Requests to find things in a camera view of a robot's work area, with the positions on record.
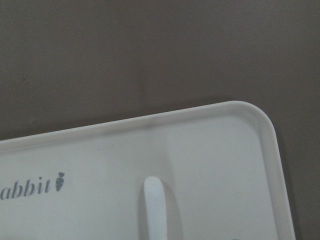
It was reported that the white ceramic spoon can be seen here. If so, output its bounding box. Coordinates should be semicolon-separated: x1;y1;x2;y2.
143;176;168;240

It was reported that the cream rabbit tray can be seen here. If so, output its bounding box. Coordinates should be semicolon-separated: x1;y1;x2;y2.
0;101;296;240

